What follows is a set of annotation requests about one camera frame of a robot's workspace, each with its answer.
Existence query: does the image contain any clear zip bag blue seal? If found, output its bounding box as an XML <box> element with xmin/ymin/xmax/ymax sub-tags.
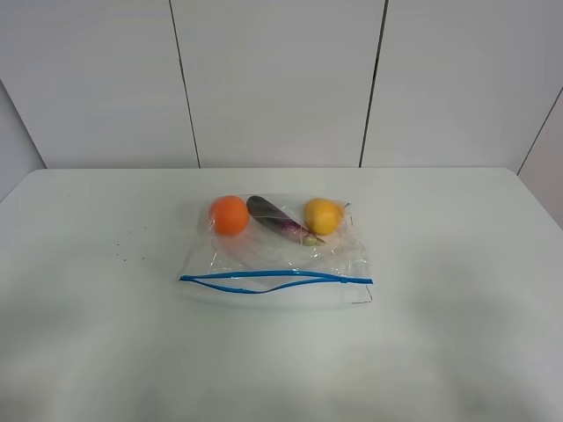
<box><xmin>176</xmin><ymin>193</ymin><xmax>374</xmax><ymax>310</ymax></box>

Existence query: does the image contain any purple eggplant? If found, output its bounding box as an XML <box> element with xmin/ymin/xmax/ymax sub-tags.
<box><xmin>246</xmin><ymin>195</ymin><xmax>325</xmax><ymax>247</ymax></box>

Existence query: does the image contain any orange fruit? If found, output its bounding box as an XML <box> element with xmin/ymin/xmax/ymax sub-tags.
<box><xmin>208</xmin><ymin>195</ymin><xmax>250</xmax><ymax>236</ymax></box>

